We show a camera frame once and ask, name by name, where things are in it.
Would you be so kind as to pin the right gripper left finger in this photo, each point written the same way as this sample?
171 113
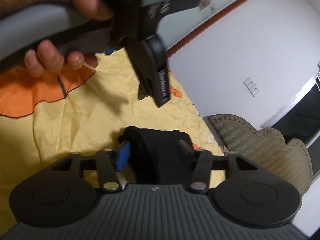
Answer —
123 153

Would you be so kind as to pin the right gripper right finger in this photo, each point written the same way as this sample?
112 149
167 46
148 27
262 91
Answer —
185 151

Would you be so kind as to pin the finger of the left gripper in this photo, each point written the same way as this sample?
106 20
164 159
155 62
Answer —
109 51
149 60

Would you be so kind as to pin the black garment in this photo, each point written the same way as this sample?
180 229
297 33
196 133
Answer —
154 157

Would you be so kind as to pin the frosted glass door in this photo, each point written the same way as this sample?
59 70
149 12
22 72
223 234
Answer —
176 26

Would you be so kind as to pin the brown pillow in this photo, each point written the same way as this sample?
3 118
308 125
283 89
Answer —
225 150

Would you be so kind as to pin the yellow carrot print blanket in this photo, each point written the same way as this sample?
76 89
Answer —
46 118

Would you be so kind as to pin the olive cloud shaped headboard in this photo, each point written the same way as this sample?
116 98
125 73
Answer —
266 147

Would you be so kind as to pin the white double wall socket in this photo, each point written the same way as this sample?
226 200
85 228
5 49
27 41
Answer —
251 86

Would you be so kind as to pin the dark window with white frame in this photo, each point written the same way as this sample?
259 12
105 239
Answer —
299 119

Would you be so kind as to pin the red brown door frame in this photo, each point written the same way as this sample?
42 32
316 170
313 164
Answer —
204 26

